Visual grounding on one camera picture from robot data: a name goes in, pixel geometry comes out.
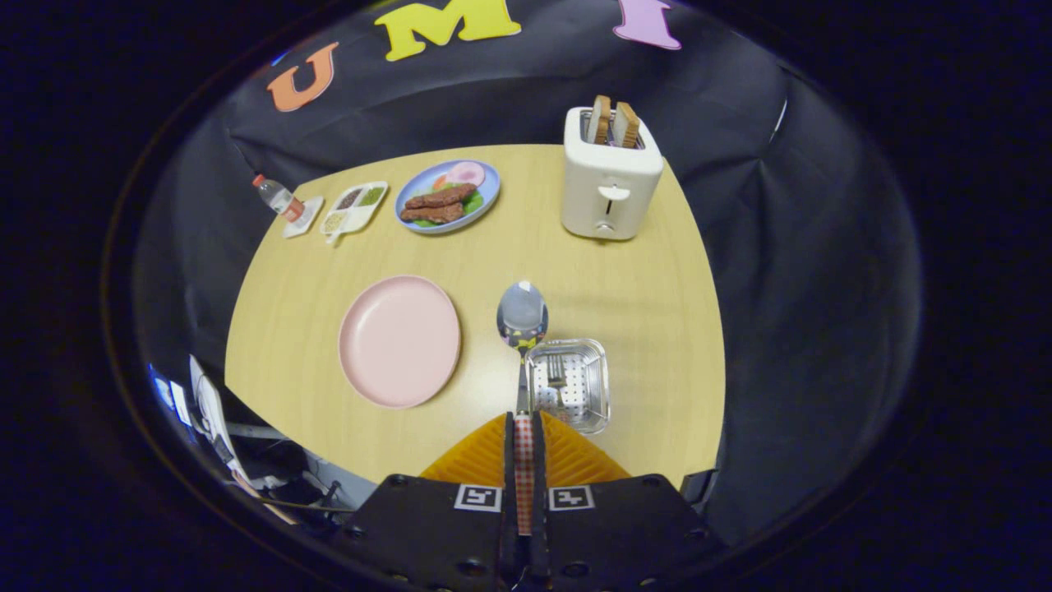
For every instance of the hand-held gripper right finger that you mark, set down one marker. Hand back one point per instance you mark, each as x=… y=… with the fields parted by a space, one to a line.
x=539 y=460

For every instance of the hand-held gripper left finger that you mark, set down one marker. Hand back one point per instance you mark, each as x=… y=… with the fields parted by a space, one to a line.
x=509 y=460

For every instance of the perforated metal basket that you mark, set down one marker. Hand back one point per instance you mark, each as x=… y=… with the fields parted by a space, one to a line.
x=593 y=386

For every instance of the pink plate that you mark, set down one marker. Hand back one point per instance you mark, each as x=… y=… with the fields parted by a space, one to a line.
x=399 y=341

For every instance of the brown meat strip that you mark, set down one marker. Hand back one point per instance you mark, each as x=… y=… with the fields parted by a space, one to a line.
x=431 y=213
x=440 y=197

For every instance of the green lettuce leaf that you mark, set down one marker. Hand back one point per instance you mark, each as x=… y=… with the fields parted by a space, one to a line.
x=474 y=203

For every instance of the blue food plate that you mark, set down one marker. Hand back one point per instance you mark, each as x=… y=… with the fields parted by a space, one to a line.
x=486 y=197

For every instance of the white toaster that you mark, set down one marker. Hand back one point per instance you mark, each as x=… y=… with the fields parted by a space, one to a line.
x=608 y=205

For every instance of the pink ham slice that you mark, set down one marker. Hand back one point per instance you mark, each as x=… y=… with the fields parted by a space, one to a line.
x=468 y=173

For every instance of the white divided condiment tray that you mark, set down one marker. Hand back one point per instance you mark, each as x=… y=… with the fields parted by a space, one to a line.
x=353 y=210

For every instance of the small white sauce dish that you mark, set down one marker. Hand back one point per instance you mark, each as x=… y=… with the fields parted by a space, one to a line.
x=304 y=218

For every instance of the black backdrop cloth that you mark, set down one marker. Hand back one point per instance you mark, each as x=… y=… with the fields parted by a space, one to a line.
x=822 y=288

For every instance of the brown toast slice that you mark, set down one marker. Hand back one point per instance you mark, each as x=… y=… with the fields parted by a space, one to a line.
x=599 y=122
x=628 y=126

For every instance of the blue lit device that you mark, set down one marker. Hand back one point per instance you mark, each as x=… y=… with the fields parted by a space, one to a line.
x=168 y=395

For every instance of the small clear bottle red label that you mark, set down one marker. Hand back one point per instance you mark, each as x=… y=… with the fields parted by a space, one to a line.
x=275 y=196

